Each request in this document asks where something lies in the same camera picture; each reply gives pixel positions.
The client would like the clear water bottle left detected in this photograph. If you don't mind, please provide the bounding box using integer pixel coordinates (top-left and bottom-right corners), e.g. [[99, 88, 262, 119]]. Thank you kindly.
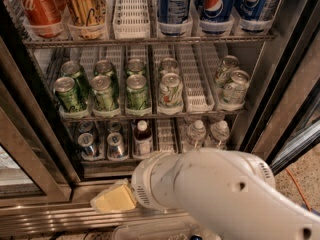
[[183, 120, 206, 152]]

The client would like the white diet can rear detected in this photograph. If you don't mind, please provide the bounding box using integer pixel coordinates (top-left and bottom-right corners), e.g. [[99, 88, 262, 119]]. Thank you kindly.
[[158, 57, 180, 78]]

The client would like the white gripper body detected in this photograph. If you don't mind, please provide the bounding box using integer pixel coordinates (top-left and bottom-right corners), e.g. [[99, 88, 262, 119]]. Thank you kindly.
[[131, 152, 180, 211]]

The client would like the blue pepsi can right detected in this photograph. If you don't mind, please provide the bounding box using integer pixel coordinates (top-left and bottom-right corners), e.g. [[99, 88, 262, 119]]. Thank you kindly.
[[234, 0, 280, 33]]

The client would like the empty white top lane tray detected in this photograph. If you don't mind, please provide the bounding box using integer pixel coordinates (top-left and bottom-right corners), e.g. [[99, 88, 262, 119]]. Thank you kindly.
[[113, 0, 150, 39]]

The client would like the stainless steel fridge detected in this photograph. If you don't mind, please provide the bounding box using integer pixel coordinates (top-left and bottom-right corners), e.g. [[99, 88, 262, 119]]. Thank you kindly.
[[0, 0, 320, 236]]

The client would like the white diet can front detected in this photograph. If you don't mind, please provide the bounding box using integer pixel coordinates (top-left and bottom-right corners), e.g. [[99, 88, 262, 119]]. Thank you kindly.
[[159, 73, 183, 108]]

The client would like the empty white lane tray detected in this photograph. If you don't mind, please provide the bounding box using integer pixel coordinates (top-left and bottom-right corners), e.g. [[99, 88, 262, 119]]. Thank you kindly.
[[113, 0, 150, 39], [175, 44, 215, 113]]

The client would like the green can lane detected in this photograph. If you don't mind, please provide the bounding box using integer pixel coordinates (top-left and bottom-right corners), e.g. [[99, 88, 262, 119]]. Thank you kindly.
[[90, 75, 119, 112], [53, 77, 87, 113], [93, 59, 120, 95], [126, 74, 151, 110], [126, 58, 146, 76], [60, 61, 89, 99]]

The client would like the clear water bottle right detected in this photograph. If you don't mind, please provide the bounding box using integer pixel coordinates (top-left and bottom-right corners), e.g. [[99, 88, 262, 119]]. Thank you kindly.
[[204, 120, 230, 150]]

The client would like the brown drink bottle white cap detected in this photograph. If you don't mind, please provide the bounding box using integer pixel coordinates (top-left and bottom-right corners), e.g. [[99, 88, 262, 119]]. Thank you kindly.
[[134, 120, 153, 158]]

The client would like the empty white middle lane tray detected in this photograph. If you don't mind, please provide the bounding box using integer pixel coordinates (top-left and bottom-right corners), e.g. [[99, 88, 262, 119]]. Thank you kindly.
[[175, 44, 215, 113]]

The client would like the silver can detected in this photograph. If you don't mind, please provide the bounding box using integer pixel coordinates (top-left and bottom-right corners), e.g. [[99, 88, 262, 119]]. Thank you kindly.
[[221, 70, 250, 105], [107, 132, 127, 160], [78, 121, 97, 135], [214, 55, 239, 88], [77, 133, 98, 157], [107, 120, 123, 134]]

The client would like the silver can bottom front left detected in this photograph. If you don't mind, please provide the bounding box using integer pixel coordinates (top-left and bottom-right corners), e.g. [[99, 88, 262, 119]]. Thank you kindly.
[[77, 133, 98, 157]]

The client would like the blue pepsi can middle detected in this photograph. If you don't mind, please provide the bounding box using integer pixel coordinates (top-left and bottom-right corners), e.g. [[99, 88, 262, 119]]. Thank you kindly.
[[200, 0, 235, 34]]

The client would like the silver can bottom rear left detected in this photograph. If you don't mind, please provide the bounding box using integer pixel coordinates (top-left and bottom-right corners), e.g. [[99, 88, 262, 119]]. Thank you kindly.
[[78, 121, 97, 135]]

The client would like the fridge door right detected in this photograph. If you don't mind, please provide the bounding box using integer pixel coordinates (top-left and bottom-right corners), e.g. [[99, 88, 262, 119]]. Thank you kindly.
[[254, 32, 320, 175]]

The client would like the blue pepsi can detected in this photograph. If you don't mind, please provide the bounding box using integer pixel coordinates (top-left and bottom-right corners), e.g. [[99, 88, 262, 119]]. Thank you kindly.
[[157, 0, 190, 36], [234, 0, 280, 33], [200, 0, 235, 34]]

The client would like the red cola can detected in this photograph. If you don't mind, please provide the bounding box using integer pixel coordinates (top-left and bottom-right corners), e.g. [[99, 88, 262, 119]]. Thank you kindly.
[[19, 0, 62, 38]]

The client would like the clear water bottle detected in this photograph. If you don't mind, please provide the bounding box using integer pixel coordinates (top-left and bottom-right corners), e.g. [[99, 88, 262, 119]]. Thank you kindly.
[[183, 120, 206, 152], [204, 120, 230, 150]]

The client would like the blue pepsi can left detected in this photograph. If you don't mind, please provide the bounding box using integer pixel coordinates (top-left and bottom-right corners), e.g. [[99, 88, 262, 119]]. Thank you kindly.
[[157, 0, 190, 36]]

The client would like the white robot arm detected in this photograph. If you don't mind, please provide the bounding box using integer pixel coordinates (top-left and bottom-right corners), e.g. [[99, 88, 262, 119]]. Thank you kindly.
[[91, 148, 320, 240]]

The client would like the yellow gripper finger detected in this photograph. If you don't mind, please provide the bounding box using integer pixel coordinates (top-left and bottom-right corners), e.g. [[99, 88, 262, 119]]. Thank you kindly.
[[90, 179, 137, 213]]

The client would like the white diet can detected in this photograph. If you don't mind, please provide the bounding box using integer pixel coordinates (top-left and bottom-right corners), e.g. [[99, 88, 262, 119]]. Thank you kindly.
[[158, 57, 180, 78], [159, 73, 183, 108]]

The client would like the orange cable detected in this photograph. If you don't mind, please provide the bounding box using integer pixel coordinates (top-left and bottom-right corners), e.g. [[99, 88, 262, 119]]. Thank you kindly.
[[285, 167, 313, 212]]

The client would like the silver can right rear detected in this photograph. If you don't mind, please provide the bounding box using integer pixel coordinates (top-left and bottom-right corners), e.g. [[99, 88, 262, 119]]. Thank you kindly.
[[214, 55, 239, 88]]

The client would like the gold soda can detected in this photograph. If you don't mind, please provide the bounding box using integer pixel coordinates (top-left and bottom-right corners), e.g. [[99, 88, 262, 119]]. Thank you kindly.
[[66, 0, 106, 39]]

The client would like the silver can right front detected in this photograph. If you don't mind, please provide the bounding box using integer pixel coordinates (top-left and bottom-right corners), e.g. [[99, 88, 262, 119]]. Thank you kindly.
[[221, 70, 250, 105]]

